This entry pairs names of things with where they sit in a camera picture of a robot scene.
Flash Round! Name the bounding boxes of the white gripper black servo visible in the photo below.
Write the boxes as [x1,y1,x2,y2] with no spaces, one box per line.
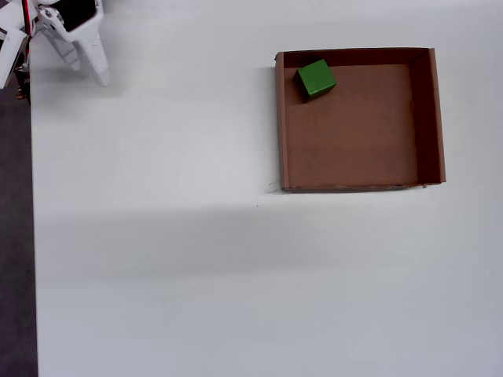
[34,0,110,88]

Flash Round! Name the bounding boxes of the green cube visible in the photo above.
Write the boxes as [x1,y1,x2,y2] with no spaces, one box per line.
[292,58,337,104]

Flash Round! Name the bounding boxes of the brown cardboard box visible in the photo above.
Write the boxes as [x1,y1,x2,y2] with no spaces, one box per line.
[274,46,447,194]

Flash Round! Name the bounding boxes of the black orange table clamp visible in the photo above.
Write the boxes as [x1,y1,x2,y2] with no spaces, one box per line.
[11,64,31,105]

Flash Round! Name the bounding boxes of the red black servo wire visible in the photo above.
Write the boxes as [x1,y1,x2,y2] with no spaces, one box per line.
[22,0,32,70]

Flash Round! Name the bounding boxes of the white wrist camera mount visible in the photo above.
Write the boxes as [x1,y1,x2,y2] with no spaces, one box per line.
[0,26,25,90]

